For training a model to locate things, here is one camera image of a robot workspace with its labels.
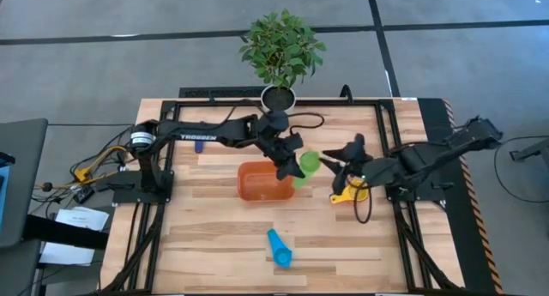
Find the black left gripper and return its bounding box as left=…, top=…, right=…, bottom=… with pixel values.
left=262, top=131, right=308, bottom=182

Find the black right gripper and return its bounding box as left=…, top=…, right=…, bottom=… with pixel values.
left=321, top=132, right=378, bottom=197

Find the green plastic measuring cup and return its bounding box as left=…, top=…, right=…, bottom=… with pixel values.
left=293, top=150, right=322, bottom=190

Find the yellow plastic measuring cup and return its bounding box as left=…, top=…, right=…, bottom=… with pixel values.
left=329, top=178, right=370, bottom=205

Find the orange plastic basket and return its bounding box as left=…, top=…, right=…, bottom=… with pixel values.
left=237, top=160, right=297, bottom=202

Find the light blue plastic measuring cup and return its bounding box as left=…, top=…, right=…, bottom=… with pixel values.
left=266, top=228, right=294, bottom=269

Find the black mat with hazard stripe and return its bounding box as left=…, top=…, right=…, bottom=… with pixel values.
left=418, top=97, right=505, bottom=295

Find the black perforated panel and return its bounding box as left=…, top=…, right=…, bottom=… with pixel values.
left=178, top=86, right=268, bottom=99

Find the green plant in white pot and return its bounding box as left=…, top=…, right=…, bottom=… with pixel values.
left=238, top=8, right=329, bottom=117

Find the grey stand leg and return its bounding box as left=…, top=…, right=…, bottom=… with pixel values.
left=509, top=136, right=549, bottom=163

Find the black power adapter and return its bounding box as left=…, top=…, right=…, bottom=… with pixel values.
left=72, top=186, right=96, bottom=205

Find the white paper sheet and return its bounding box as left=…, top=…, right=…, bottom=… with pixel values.
left=54, top=205, right=111, bottom=233
left=39, top=241, right=96, bottom=266

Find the grey side table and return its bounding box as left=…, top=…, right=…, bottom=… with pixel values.
left=0, top=118, right=49, bottom=249

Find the blue box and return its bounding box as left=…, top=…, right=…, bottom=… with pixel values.
left=0, top=165, right=11, bottom=229

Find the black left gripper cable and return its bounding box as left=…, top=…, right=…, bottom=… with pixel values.
left=287, top=111, right=326, bottom=136

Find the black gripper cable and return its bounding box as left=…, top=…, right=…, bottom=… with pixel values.
left=287, top=111, right=326, bottom=136
left=353, top=179, right=373, bottom=225

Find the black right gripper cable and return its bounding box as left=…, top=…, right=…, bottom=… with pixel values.
left=353, top=179, right=373, bottom=225

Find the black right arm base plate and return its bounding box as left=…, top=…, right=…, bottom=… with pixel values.
left=385, top=182, right=455, bottom=203

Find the black floor cable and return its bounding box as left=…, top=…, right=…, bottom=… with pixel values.
left=492, top=135, right=549, bottom=205

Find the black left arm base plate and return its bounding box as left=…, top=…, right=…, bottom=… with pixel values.
left=94, top=171, right=175, bottom=205

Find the yellow cable connector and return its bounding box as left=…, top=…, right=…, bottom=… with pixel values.
left=73, top=166, right=94, bottom=184

